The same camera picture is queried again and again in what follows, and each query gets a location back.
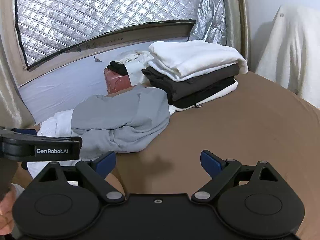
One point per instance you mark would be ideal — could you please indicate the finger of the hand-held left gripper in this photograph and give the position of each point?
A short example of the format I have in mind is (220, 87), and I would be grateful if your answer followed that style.
(23, 131)

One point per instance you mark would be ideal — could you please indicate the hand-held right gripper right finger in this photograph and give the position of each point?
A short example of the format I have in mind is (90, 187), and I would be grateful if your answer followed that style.
(211, 164)

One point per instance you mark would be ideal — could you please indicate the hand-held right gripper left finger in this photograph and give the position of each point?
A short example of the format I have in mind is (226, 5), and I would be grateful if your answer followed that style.
(107, 163)

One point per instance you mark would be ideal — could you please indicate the grey shirt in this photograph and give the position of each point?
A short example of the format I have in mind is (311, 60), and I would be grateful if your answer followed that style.
(120, 115)

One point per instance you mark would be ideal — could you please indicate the person's left hand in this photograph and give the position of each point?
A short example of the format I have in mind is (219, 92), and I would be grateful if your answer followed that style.
(5, 212)

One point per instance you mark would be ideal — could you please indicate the white crumpled cloth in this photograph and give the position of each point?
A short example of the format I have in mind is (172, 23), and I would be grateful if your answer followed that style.
(136, 62)
(57, 125)

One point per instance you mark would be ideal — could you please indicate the beige curtain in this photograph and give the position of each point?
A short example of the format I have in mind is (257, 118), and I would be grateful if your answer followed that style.
(235, 17)
(10, 92)

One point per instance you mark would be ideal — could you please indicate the folded black garment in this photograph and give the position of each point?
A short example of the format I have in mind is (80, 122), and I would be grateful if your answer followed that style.
(202, 97)

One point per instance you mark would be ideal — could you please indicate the pink box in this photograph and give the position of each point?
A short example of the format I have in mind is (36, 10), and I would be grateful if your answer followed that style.
(117, 82)

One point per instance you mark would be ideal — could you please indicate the folded dark grey garment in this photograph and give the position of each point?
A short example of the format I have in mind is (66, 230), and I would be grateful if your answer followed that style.
(190, 85)

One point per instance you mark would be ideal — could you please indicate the small black cloth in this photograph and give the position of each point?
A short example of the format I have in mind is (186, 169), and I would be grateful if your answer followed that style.
(118, 67)

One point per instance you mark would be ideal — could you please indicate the folded white waffle garment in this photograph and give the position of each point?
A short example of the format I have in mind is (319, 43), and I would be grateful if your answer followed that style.
(195, 57)

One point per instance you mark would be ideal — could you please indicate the silver quilted insulation sheet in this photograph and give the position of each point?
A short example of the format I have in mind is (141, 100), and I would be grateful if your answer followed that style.
(87, 10)

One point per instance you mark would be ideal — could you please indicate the white draped cloth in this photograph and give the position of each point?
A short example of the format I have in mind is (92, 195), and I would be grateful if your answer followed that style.
(295, 55)

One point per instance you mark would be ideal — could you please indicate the crinkled silver foil sheet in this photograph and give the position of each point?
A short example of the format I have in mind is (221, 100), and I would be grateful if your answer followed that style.
(210, 17)

